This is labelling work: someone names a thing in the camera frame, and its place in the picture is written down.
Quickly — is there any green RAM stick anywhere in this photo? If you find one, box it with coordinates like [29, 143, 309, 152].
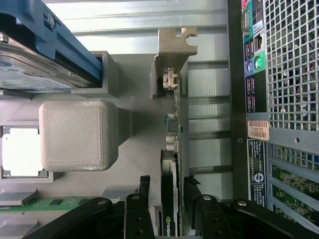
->
[0, 196, 85, 212]

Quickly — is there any green motherboard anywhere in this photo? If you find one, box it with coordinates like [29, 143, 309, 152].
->
[271, 163, 319, 221]

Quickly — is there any grey 3D-printed parts rack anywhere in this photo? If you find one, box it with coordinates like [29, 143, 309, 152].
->
[0, 51, 190, 239]

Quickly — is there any silver CPU chip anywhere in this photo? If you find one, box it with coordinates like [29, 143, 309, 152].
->
[1, 128, 48, 177]

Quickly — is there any dark grey open PC case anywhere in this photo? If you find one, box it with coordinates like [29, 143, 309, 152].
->
[225, 0, 319, 225]

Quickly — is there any hard disk in blue carrier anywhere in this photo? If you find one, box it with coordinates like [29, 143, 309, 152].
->
[0, 0, 103, 94]

